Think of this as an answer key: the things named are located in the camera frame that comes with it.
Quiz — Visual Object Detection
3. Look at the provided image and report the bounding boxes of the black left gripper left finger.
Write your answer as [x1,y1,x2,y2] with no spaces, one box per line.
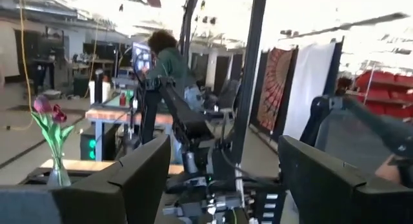
[0,135,172,224]

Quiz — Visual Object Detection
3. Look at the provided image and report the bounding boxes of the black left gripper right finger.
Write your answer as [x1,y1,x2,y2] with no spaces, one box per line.
[277,135,413,224]

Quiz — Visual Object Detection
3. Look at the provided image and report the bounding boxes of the clear glass vase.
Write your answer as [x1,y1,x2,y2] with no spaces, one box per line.
[46,156,72,188]

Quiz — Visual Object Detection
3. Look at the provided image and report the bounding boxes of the black box with green lights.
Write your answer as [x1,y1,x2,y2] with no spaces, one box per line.
[79,133,107,162]

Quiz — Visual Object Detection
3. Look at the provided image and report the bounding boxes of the black mesh chair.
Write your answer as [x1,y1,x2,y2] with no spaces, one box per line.
[299,94,398,176]

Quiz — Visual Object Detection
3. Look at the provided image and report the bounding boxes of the person's hand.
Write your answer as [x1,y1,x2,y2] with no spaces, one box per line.
[374,154,404,185]

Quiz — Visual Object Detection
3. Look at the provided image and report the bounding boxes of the white board panel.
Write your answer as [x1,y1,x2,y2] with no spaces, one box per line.
[283,41,338,141]

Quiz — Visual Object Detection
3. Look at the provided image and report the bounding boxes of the red patterned tapestry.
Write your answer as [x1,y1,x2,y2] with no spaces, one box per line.
[256,46,297,133]

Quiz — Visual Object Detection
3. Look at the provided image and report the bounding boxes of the red storage bins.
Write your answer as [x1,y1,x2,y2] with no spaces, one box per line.
[354,70,413,118]

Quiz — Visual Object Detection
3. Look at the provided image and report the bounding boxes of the black office chair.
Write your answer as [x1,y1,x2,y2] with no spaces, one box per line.
[203,78,241,121]

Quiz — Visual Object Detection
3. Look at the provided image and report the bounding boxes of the lit computer monitor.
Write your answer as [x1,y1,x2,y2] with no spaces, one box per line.
[131,41,152,75]

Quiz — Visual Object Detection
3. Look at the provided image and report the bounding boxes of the person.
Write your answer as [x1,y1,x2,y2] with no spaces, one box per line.
[143,29,207,121]

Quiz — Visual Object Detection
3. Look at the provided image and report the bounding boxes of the black aluminium frame post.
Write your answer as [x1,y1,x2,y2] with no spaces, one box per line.
[230,0,268,163]

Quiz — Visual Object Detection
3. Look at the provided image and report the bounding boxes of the yellow hanging cable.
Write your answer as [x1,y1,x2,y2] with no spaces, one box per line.
[17,0,35,131]

